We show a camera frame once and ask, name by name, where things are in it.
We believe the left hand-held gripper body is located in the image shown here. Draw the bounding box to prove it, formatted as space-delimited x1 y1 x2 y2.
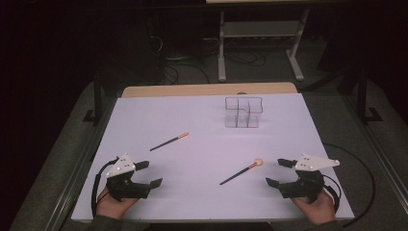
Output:
105 153 152 202

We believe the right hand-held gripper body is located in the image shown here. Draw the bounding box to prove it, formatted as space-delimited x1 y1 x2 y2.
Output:
278 153 341 205

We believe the round-tip makeup brush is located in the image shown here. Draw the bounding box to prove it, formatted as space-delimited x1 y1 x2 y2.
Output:
218 158 264 186

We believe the thin flat-tip makeup brush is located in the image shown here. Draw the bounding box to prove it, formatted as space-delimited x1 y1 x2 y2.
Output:
149 132 190 152

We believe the clear acrylic organizer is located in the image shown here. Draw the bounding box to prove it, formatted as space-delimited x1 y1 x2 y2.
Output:
224 96 264 129

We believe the person's left hand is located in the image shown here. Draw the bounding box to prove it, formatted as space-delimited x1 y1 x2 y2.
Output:
95 187 140 220

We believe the person's right hand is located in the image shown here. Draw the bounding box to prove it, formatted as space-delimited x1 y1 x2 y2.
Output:
291 189 337 225

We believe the white table board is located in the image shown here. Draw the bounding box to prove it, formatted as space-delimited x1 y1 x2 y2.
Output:
70 92 355 222

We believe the black metal stand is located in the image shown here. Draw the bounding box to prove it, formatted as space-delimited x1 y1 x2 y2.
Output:
357 68 384 125
82 71 105 126

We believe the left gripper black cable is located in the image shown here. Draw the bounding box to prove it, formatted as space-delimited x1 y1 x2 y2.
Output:
90 156 120 218

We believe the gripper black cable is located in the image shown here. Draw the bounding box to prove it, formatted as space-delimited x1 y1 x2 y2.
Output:
90 156 120 218
321 141 376 229

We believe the silver frame rail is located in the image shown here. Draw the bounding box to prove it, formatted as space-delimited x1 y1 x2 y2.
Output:
44 97 116 231
340 92 408 206

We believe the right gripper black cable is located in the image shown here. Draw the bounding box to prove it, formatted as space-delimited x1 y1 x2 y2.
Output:
321 141 376 229

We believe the black floor cable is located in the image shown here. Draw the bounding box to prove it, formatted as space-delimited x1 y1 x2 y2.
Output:
162 62 211 85

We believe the tangle of black cables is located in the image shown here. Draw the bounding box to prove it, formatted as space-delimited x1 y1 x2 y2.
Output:
224 50 268 67

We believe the white metal desk frame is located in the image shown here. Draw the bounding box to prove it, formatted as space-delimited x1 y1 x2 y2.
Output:
217 9 311 83

